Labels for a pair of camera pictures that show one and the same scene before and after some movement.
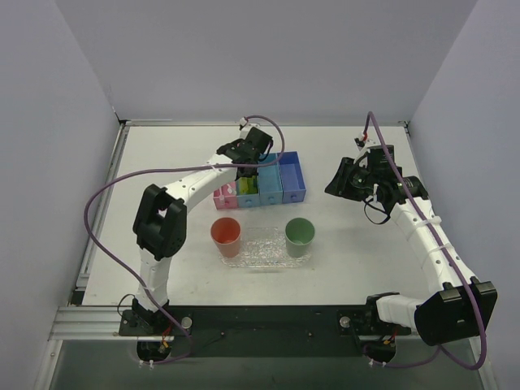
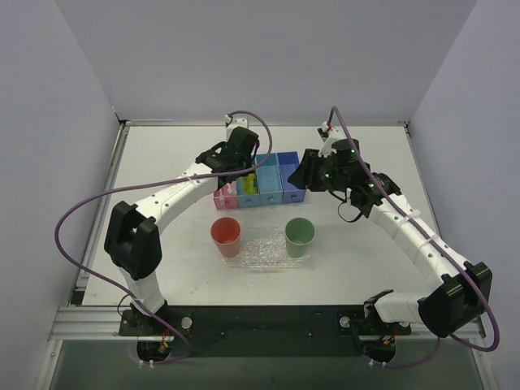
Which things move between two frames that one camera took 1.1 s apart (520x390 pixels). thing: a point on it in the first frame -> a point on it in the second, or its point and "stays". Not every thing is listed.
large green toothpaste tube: x=249 y=185 stays
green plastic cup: x=299 y=236 stays
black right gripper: x=347 y=179 -> x=307 y=171
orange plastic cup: x=225 y=231 stays
